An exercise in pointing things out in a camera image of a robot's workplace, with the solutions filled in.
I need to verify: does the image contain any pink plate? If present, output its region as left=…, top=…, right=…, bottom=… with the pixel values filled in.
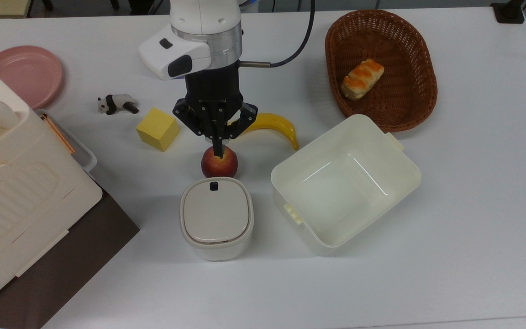
left=0, top=45, right=64, bottom=111

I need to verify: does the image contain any yellow banana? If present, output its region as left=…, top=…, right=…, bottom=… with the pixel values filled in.
left=228, top=112, right=300, bottom=151

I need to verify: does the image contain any small cream trash can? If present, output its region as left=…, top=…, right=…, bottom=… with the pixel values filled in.
left=179, top=177, right=255, bottom=261

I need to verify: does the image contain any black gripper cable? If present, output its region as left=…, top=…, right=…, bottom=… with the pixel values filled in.
left=239, top=0, right=316, bottom=69

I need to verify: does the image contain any orange glazed bread loaf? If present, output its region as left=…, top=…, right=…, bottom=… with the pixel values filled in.
left=340, top=58, right=385, bottom=101

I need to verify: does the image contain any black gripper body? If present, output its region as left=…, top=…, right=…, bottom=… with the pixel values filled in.
left=184, top=62, right=245, bottom=138

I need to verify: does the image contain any panda toy figure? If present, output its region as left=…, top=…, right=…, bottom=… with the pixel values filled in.
left=97, top=94, right=140, bottom=116

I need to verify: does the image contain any yellow cube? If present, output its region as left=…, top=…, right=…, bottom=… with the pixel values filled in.
left=136, top=107, right=181, bottom=153

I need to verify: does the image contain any red apple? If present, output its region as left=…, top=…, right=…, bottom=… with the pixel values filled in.
left=200, top=145, right=239, bottom=179

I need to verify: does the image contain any brown wicker basket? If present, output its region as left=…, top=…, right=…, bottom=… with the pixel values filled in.
left=325, top=10, right=438, bottom=133

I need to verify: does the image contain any black stand base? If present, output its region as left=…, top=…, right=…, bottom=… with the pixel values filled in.
left=490, top=0, right=526, bottom=24

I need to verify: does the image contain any white plastic storage bin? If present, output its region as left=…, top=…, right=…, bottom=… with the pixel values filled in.
left=270, top=114, right=422, bottom=257

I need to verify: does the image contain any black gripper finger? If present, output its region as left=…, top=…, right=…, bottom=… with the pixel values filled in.
left=217, top=102, right=259, bottom=159
left=173, top=101, right=218, bottom=159

